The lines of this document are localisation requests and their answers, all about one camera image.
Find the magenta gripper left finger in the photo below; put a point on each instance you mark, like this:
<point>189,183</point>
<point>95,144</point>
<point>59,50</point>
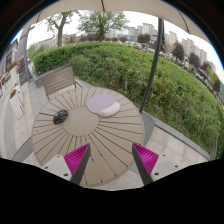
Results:
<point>70,167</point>

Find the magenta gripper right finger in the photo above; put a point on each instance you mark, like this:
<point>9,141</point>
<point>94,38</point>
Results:
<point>150,165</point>

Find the black computer mouse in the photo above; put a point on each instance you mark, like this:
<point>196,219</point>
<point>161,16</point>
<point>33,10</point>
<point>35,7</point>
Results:
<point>60,116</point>

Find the lilac mouse pad wrist rest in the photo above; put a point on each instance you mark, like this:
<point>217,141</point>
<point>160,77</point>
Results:
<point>104,105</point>

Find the round slatted wooden table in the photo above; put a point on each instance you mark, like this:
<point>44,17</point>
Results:
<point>110,138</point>

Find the green hedge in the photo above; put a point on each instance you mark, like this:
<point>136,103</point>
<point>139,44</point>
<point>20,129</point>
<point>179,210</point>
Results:
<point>176,96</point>

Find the slatted outdoor chair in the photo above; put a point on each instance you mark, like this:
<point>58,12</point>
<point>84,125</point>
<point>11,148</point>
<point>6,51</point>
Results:
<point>58,79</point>

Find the dark umbrella pole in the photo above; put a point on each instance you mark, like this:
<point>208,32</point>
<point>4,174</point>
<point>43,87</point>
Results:
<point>159,44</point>

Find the beige umbrella canopy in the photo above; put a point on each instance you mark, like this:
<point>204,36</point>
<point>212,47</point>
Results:
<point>158,8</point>

